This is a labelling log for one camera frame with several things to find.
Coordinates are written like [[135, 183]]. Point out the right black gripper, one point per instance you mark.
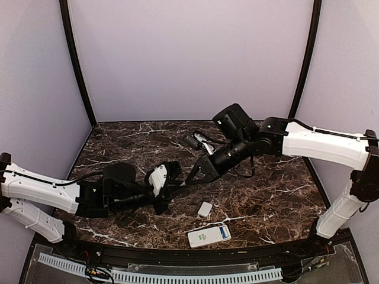
[[211, 170]]

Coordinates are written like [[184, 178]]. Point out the right black frame post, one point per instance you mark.
[[308, 53]]

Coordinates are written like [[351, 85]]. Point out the black frame post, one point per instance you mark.
[[308, 53], [74, 58]]

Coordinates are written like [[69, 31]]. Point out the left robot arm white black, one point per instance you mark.
[[96, 195]]

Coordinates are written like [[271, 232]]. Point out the white slotted cable duct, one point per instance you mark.
[[122, 276]]

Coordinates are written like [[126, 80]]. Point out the white remote control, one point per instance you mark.
[[204, 237]]

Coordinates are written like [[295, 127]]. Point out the black front rail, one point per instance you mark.
[[288, 254]]

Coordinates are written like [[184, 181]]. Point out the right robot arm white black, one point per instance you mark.
[[291, 137]]

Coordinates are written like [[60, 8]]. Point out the clear acrylic plate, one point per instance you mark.
[[206, 270]]

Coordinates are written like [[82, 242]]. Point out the blue battery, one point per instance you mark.
[[225, 233]]

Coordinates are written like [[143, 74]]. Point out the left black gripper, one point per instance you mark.
[[166, 193]]

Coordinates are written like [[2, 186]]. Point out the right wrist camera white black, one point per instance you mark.
[[200, 141]]

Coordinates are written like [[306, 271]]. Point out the left black frame post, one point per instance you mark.
[[74, 58]]

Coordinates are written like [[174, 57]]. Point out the white battery cover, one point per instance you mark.
[[205, 209]]

